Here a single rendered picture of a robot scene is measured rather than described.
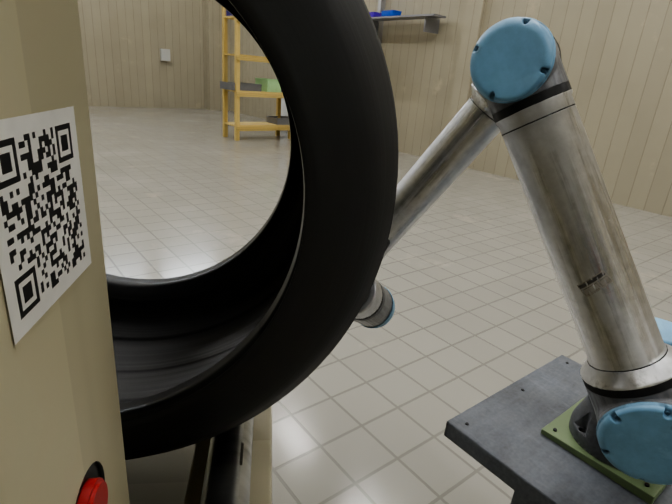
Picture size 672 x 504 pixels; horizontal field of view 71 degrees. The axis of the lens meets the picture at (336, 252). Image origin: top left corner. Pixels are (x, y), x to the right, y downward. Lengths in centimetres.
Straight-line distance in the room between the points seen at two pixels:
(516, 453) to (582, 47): 666
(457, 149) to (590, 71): 640
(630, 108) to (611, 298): 630
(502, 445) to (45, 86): 101
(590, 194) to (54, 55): 69
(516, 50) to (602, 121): 643
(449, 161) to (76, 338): 79
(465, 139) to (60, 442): 82
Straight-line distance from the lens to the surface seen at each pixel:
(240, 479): 50
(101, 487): 30
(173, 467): 68
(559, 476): 108
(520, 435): 113
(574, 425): 115
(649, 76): 703
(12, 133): 20
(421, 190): 97
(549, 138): 76
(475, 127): 93
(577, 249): 78
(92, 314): 27
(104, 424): 31
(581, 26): 746
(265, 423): 63
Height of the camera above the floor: 128
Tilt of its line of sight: 21 degrees down
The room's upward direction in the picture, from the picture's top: 5 degrees clockwise
